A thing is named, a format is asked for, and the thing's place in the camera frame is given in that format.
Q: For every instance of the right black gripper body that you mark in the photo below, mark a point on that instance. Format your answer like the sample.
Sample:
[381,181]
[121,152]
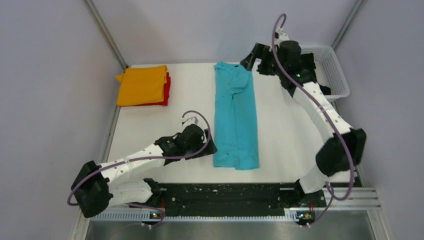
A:
[268,65]

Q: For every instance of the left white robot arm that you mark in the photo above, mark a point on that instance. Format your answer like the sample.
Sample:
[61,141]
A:
[100,186]

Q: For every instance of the cyan t shirt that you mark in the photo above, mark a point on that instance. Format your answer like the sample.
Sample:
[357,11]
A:
[235,118]

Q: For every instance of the folded orange t shirt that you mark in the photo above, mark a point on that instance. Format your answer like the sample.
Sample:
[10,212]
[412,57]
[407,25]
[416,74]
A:
[142,85]

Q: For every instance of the aluminium frame rail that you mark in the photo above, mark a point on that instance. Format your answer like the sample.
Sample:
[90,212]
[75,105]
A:
[360,198]

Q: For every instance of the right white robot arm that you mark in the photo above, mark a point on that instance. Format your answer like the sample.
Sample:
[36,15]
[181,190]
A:
[343,145]

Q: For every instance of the white plastic basket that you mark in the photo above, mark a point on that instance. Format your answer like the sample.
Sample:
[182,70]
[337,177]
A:
[328,70]

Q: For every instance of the black t shirt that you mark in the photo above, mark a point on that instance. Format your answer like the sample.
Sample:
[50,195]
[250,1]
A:
[325,90]

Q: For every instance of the white slotted cable duct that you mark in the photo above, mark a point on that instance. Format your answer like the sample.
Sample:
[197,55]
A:
[126,215]

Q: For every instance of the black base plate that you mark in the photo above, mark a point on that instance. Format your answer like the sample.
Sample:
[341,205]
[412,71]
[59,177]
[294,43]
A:
[231,199]

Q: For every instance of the left aluminium corner post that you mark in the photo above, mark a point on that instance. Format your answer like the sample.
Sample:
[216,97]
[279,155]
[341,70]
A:
[104,31]

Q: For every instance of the folded red t shirt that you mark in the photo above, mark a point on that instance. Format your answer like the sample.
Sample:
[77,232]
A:
[166,94]

